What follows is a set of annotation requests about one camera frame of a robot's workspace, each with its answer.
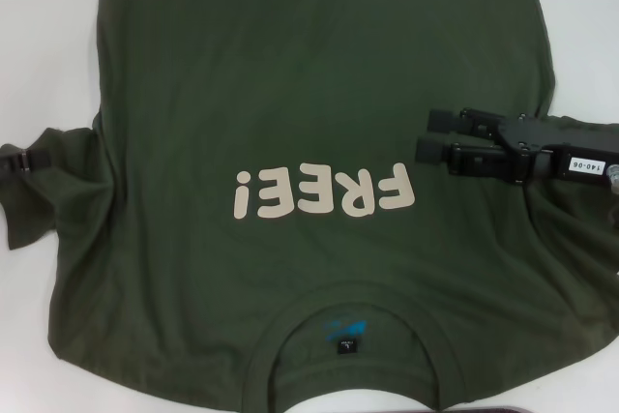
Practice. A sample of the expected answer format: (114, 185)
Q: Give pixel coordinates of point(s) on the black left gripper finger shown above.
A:
(34, 159)

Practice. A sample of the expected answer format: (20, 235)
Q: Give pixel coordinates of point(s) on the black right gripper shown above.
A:
(580, 147)

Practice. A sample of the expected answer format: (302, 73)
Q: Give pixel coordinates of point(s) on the dark green FREE! t-shirt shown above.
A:
(309, 69)

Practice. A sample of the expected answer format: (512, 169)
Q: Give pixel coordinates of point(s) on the dark robot torso edge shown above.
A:
(474, 410)

